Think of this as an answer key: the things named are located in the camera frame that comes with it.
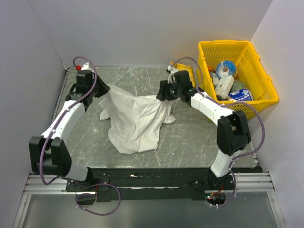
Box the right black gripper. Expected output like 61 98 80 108
155 79 182 101

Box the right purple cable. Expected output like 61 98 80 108
174 57 266 207

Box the purple cable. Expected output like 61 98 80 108
174 57 266 207
39 56 122 216

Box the aluminium frame rail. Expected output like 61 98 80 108
23 172 276 195

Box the green round melon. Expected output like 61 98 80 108
230 80 246 93

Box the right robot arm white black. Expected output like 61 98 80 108
156 69 251 190

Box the yellow Lays chips bag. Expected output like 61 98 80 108
174 62 196 87

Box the blue white tape roll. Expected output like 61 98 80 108
216 60 237 79

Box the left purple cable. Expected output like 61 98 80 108
39 56 122 216

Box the white t-shirt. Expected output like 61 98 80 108
99 85 176 154

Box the blue white snack packet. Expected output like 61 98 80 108
228 88 253 101

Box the white plastic bottle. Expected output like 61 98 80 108
215 75 235 101

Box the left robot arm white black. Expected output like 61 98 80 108
29 69 110 191

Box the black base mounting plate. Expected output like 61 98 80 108
66 168 235 202

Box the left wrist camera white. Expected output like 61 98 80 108
75 62 93 72

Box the yellow plastic basket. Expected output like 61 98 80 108
197 39 279 112

